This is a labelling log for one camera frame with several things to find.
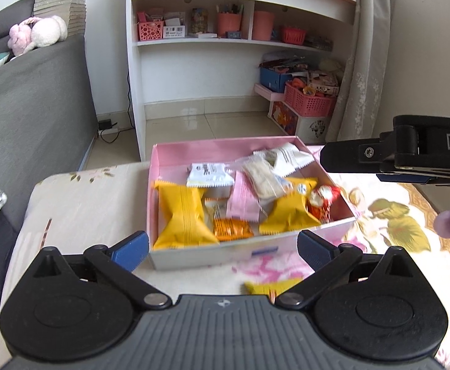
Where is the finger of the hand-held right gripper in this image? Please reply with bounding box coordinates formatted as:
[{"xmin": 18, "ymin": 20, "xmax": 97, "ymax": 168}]
[{"xmin": 320, "ymin": 138, "xmax": 382, "ymax": 174}]

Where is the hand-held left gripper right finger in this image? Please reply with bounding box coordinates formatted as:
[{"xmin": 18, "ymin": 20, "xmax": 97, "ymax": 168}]
[{"xmin": 275, "ymin": 230, "xmax": 419, "ymax": 311}]

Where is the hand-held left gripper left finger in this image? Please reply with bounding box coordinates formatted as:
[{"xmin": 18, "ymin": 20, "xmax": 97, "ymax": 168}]
[{"xmin": 31, "ymin": 230, "xmax": 172, "ymax": 311}]

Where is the red snack packet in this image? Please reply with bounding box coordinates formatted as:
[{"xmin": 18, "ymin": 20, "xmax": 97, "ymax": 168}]
[{"xmin": 307, "ymin": 185, "xmax": 342, "ymax": 224}]

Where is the large yellow snack packet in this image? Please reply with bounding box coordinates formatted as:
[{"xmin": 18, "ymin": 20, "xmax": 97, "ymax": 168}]
[
  {"xmin": 153, "ymin": 180, "xmax": 220, "ymax": 251},
  {"xmin": 259, "ymin": 177, "xmax": 323, "ymax": 236}
]

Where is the slim yellow snack packet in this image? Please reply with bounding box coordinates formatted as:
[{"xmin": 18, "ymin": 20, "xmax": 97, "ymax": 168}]
[{"xmin": 243, "ymin": 278, "xmax": 303, "ymax": 304}]

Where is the orange wafer packet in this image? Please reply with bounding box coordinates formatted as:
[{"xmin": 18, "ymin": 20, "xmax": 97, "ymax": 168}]
[{"xmin": 213, "ymin": 218, "xmax": 255, "ymax": 241}]

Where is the pink snack packet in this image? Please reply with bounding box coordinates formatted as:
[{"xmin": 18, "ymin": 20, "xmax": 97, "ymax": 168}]
[{"xmin": 225, "ymin": 170, "xmax": 263, "ymax": 223}]

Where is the pink cardboard box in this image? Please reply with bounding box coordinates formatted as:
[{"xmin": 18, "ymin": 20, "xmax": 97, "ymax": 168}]
[{"xmin": 147, "ymin": 136, "xmax": 358, "ymax": 271}]

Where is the pale blue white snack packet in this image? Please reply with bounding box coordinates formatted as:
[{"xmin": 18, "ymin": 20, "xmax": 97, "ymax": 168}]
[{"xmin": 186, "ymin": 162, "xmax": 235, "ymax": 189}]

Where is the white printed box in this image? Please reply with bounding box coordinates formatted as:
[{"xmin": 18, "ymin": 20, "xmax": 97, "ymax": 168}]
[{"xmin": 267, "ymin": 100, "xmax": 328, "ymax": 143}]

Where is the floral cloth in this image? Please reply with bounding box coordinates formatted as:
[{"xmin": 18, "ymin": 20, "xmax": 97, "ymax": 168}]
[{"xmin": 0, "ymin": 144, "xmax": 450, "ymax": 370}]

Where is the large pink basket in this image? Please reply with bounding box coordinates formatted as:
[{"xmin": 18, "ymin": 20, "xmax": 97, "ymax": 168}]
[{"xmin": 284, "ymin": 82, "xmax": 337, "ymax": 118}]

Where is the printed toy carton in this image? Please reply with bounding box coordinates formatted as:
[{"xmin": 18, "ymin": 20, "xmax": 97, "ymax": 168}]
[{"xmin": 307, "ymin": 70, "xmax": 341, "ymax": 97}]

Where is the blue storage box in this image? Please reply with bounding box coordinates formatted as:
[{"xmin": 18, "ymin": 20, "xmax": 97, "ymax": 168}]
[{"xmin": 259, "ymin": 65, "xmax": 293, "ymax": 93}]

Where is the lace curtain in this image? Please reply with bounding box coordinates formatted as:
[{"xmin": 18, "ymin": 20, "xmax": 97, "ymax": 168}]
[{"xmin": 326, "ymin": 0, "xmax": 394, "ymax": 144}]

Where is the red basket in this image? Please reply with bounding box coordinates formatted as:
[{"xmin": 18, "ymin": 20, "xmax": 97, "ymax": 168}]
[{"xmin": 279, "ymin": 26, "xmax": 307, "ymax": 44}]

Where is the pink cup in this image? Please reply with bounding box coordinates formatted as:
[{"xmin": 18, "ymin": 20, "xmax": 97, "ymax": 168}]
[{"xmin": 252, "ymin": 10, "xmax": 275, "ymax": 41}]

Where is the white bookshelf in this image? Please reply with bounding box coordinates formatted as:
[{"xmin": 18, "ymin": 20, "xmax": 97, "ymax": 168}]
[{"xmin": 125, "ymin": 0, "xmax": 359, "ymax": 162}]

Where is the grey sofa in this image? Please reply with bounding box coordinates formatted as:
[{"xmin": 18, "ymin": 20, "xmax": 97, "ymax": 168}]
[{"xmin": 0, "ymin": 0, "xmax": 99, "ymax": 359}]

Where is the pink pen pot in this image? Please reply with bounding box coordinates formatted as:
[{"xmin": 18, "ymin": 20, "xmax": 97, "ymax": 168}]
[{"xmin": 216, "ymin": 11, "xmax": 243, "ymax": 39}]

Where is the clear jar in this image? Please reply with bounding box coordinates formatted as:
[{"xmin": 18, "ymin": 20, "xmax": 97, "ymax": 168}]
[{"xmin": 191, "ymin": 7, "xmax": 209, "ymax": 35}]

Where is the small pink basket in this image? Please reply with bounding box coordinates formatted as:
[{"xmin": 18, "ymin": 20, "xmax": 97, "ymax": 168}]
[{"xmin": 138, "ymin": 21, "xmax": 166, "ymax": 42}]

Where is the pink plush toy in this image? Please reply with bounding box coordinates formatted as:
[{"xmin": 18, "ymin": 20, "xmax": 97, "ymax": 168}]
[{"xmin": 8, "ymin": 15, "xmax": 68, "ymax": 57}]

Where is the stack of books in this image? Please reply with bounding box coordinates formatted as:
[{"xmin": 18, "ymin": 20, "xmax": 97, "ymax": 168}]
[{"xmin": 31, "ymin": 0, "xmax": 94, "ymax": 39}]

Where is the black cable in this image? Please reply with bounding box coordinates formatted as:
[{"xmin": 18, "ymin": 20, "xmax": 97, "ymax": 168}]
[{"xmin": 99, "ymin": 71, "xmax": 135, "ymax": 144}]

